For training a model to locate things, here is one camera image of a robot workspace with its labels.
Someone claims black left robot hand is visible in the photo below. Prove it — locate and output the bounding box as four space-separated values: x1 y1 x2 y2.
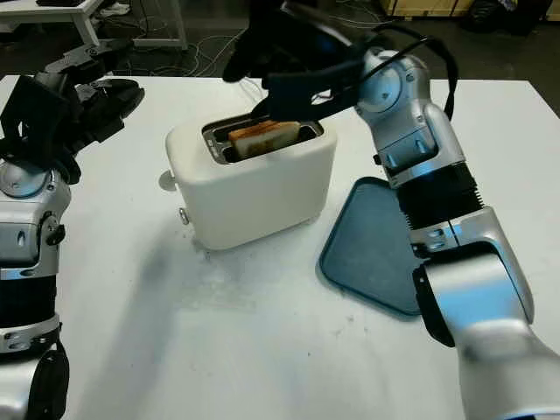
45 37 145 152

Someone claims browned toast slice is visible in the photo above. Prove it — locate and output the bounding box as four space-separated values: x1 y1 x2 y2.
227 121 302 159

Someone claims cream two-slot toaster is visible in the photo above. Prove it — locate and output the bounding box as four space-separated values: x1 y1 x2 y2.
159 112 339 251

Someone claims white desk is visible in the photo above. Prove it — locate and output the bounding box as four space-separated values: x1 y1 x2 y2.
0 0 189 52

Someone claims dark blue plastic tray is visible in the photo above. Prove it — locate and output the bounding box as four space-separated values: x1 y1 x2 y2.
315 176 424 317

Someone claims light wooden crate stack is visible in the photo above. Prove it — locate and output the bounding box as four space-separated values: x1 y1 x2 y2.
378 0 465 21

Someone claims black garbage bag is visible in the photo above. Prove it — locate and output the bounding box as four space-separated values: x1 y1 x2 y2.
458 0 560 36

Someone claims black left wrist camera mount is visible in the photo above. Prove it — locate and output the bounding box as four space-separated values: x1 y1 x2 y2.
0 73 82 165

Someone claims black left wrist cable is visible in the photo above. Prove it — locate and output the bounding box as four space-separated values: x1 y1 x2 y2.
52 152 83 185

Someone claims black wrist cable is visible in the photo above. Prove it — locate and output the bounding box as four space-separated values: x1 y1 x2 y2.
52 152 83 185
362 21 459 122

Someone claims white floor cable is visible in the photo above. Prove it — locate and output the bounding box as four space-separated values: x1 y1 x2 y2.
187 28 246 76

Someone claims white toaster power cord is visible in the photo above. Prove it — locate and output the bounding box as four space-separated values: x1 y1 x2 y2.
239 77 267 104

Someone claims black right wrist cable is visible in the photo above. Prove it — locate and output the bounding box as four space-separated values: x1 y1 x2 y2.
362 21 459 122

